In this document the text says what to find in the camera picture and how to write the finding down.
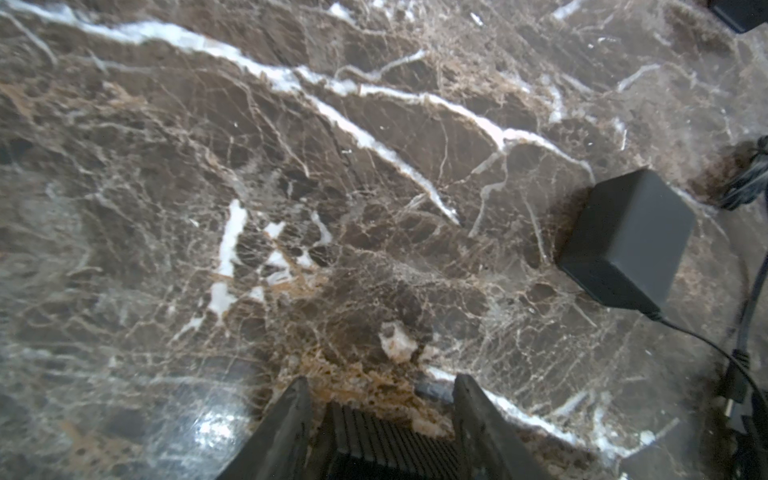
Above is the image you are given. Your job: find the black power adapter with cable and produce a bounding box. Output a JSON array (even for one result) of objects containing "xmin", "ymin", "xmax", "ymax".
[{"xmin": 555, "ymin": 167, "xmax": 768, "ymax": 421}]

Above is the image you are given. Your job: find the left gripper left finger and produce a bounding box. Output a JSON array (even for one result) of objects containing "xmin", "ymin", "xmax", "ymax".
[{"xmin": 217, "ymin": 376, "xmax": 312, "ymax": 480}]

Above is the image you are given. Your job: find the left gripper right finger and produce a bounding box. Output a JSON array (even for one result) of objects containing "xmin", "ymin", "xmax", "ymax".
[{"xmin": 453, "ymin": 374, "xmax": 551, "ymax": 480}]

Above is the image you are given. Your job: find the black network switch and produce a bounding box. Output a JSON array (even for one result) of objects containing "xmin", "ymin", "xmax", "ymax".
[{"xmin": 303, "ymin": 402, "xmax": 460, "ymax": 480}]

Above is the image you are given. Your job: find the far black power adapter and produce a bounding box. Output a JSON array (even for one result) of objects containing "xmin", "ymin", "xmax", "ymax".
[{"xmin": 707, "ymin": 0, "xmax": 767, "ymax": 34}]

